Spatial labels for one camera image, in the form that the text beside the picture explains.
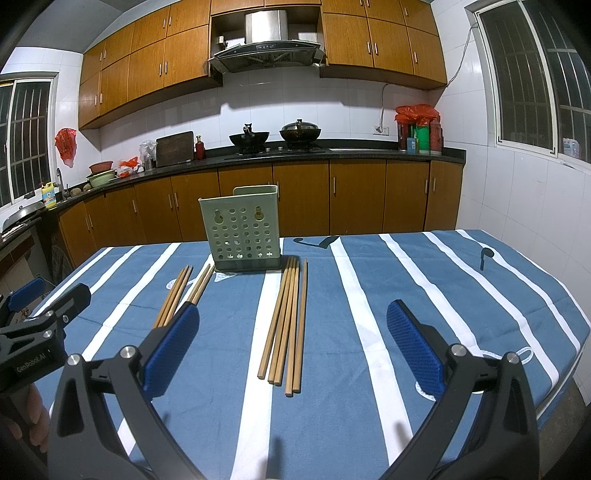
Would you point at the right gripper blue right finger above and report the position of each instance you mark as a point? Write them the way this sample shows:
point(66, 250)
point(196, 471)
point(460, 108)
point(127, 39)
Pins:
point(422, 347)

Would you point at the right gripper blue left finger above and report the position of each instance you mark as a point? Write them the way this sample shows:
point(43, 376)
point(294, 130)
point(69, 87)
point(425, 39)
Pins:
point(163, 350)

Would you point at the person's left hand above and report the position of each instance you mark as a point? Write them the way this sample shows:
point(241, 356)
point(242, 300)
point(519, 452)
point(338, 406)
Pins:
point(38, 416)

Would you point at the grey pot lid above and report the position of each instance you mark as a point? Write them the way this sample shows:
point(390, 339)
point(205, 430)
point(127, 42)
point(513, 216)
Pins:
point(22, 215)

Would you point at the blue white striped tablecloth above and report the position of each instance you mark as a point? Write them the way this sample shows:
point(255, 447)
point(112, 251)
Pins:
point(513, 335)

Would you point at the yellow detergent bottle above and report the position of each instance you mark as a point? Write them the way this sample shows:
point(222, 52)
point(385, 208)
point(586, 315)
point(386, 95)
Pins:
point(49, 195)

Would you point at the sink faucet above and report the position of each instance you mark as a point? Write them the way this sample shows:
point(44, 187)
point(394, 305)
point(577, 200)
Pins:
point(62, 188)

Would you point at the green perforated utensil holder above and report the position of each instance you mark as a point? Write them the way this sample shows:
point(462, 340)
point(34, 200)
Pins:
point(243, 230)

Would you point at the green basin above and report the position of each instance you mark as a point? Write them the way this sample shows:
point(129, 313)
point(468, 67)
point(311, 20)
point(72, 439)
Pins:
point(101, 178)

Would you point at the red basin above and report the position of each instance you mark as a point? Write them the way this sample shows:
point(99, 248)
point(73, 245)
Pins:
point(100, 167)

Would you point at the orange plastic bag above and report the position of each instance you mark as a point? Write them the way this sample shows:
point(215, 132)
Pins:
point(128, 167)

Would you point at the clear bag jar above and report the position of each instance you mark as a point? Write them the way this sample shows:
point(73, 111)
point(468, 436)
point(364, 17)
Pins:
point(147, 154)

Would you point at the dark wooden cutting board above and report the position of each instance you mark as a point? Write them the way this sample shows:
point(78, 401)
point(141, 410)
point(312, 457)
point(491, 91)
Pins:
point(174, 149)

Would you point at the red bottle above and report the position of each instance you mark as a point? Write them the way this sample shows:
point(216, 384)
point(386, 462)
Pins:
point(199, 149)

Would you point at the red bag of bottles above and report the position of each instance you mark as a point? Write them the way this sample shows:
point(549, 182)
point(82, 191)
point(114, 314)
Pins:
point(419, 129)

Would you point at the left barred window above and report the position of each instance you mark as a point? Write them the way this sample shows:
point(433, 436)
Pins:
point(24, 160)

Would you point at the barred window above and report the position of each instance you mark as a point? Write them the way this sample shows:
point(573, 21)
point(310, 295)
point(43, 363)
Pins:
point(24, 160)
point(540, 82)

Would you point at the gas stove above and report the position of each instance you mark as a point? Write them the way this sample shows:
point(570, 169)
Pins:
point(279, 151)

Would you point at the plastic bottle on sill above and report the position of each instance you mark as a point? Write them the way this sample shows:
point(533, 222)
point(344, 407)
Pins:
point(571, 148)

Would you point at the black lidded wok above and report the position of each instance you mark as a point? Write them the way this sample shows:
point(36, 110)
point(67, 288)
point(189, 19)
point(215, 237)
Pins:
point(300, 135)

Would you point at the wooden upper cabinets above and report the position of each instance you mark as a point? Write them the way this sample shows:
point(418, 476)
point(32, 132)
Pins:
point(188, 46)

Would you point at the right barred window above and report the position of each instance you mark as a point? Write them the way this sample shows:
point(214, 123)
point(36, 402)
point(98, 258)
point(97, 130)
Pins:
point(540, 82)

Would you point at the steel range hood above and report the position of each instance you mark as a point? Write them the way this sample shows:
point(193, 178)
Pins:
point(282, 36)

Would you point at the red plastic bag on wall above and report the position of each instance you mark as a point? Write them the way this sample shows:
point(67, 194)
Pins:
point(66, 145)

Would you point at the wall socket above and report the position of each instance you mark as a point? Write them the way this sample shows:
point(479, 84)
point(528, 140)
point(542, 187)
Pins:
point(381, 130)

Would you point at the black wok with handle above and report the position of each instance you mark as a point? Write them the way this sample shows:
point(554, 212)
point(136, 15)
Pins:
point(249, 141)

